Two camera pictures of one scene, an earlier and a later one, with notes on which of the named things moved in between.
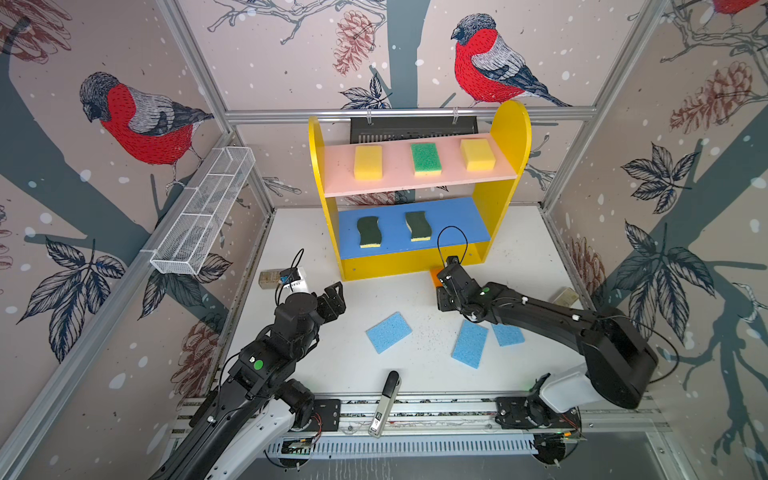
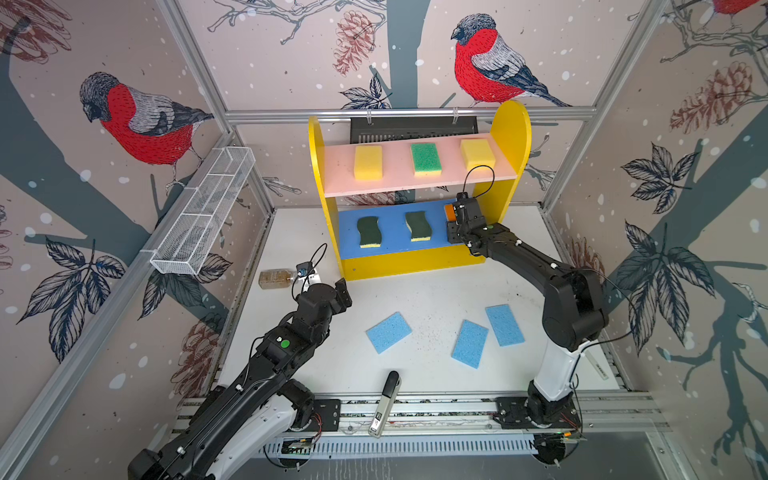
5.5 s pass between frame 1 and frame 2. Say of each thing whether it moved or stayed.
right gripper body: moved
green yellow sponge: stayed
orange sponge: moved
